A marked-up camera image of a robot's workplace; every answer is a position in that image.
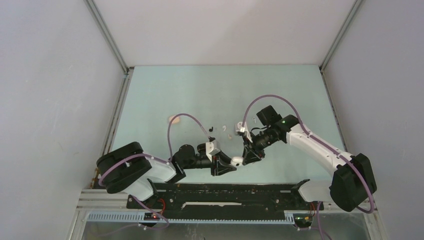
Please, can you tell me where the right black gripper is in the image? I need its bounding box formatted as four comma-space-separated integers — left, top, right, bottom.
242, 127, 279, 165

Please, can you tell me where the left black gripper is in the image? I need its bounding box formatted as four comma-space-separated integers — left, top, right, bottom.
182, 148, 237, 176

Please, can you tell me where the white earbud charging case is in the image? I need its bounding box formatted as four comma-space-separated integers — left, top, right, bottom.
230, 156, 244, 167

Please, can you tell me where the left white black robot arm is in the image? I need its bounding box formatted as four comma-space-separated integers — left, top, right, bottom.
96, 140, 244, 208

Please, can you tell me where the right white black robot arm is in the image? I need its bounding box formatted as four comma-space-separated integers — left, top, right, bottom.
235, 105, 377, 212

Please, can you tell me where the beige earbud charging case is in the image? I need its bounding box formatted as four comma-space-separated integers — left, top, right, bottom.
168, 115, 181, 125

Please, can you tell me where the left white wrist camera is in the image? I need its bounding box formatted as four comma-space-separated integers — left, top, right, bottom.
205, 139, 221, 162

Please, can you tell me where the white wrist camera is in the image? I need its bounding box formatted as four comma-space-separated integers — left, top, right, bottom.
205, 139, 221, 162
234, 121, 253, 143

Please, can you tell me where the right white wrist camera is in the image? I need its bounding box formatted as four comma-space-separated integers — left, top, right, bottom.
234, 121, 253, 143

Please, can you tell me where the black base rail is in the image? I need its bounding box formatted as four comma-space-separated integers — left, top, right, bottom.
145, 183, 323, 220

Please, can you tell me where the grey cable duct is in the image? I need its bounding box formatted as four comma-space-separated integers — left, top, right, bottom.
86, 211, 302, 225

